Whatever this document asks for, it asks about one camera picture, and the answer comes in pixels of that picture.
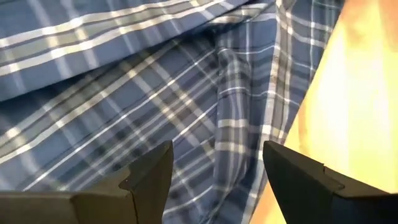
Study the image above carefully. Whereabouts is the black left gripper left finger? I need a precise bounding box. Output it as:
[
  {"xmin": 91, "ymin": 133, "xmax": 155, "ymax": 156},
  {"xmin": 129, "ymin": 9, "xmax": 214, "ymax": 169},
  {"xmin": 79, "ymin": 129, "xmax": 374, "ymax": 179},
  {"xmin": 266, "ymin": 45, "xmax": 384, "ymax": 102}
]
[{"xmin": 0, "ymin": 140, "xmax": 174, "ymax": 224}]

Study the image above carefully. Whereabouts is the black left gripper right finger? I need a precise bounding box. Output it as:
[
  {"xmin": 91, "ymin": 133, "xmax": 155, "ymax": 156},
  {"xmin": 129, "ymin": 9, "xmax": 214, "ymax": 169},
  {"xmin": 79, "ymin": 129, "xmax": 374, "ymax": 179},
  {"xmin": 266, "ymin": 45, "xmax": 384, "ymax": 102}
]
[{"xmin": 262, "ymin": 140, "xmax": 398, "ymax": 224}]

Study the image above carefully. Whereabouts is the dark garment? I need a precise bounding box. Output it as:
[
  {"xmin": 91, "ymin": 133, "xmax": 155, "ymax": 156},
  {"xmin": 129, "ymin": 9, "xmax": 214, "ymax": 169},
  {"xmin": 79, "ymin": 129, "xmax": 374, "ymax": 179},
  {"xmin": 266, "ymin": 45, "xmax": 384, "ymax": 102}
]
[{"xmin": 0, "ymin": 0, "xmax": 346, "ymax": 224}]

